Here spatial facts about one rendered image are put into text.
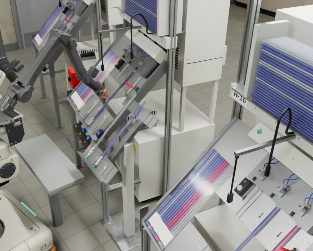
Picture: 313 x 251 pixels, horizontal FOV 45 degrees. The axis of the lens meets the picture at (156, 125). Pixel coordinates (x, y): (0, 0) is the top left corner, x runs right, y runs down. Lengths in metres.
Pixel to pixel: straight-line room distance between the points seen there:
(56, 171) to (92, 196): 0.73
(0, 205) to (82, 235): 0.61
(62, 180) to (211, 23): 1.38
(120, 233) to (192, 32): 1.51
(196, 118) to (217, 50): 0.62
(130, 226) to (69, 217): 0.52
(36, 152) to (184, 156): 1.10
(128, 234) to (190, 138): 0.84
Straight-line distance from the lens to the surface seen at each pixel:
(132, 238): 2.86
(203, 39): 2.56
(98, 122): 2.64
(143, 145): 2.71
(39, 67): 2.10
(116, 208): 3.09
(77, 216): 3.06
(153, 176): 2.93
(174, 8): 2.34
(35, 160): 2.67
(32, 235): 2.62
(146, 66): 2.48
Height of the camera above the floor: 2.17
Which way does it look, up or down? 32 degrees down
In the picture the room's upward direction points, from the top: 1 degrees clockwise
